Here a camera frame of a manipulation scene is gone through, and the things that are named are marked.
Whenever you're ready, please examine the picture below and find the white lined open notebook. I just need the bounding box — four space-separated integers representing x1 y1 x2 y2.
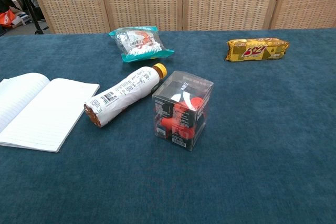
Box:
0 72 100 153

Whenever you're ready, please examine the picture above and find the clear box red black item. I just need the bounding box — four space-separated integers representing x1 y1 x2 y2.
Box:
152 70 214 152

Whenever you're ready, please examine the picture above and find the white label bottle yellow cap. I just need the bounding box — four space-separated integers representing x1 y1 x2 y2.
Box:
83 63 168 128

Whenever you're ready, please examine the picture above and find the teal snack packet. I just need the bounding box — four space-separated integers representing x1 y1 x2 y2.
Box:
108 26 176 63

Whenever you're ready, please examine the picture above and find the blue table cloth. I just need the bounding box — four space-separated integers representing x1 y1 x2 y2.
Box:
0 28 336 224

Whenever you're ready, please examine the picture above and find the yellow cracker packet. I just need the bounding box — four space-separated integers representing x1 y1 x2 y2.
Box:
225 37 290 62

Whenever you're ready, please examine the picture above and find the black tripod stand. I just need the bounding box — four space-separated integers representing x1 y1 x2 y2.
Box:
10 0 50 35

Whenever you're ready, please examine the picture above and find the orange white bag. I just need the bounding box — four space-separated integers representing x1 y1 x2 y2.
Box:
0 8 16 28

